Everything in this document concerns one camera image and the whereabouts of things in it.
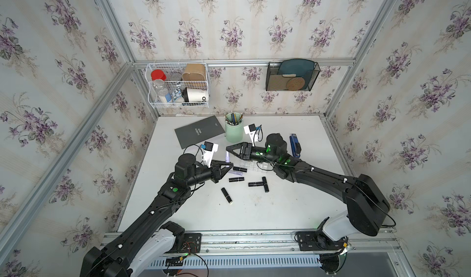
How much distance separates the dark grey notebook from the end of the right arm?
16.3 inches

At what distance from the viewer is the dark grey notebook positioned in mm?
1061

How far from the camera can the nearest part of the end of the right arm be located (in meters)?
0.66
